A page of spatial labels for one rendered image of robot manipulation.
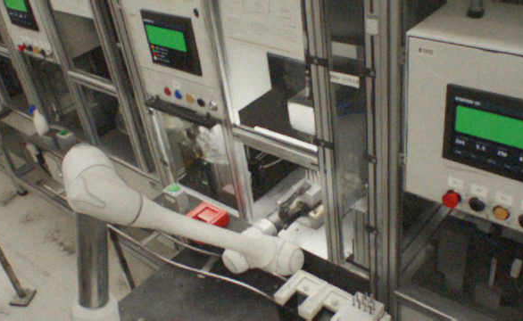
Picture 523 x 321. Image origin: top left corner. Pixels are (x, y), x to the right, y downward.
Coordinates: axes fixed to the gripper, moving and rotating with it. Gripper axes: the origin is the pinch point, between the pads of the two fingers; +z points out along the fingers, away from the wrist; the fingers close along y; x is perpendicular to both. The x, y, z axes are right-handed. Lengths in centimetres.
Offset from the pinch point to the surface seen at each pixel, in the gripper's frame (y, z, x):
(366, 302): -6, -26, -43
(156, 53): 55, -14, 46
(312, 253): -12.2, -13.7, -12.4
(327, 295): -15.3, -24.3, -26.1
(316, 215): -5.7, -2.2, -6.4
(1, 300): -100, -81, 180
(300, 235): -12.1, -9.0, -3.3
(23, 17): 56, -14, 141
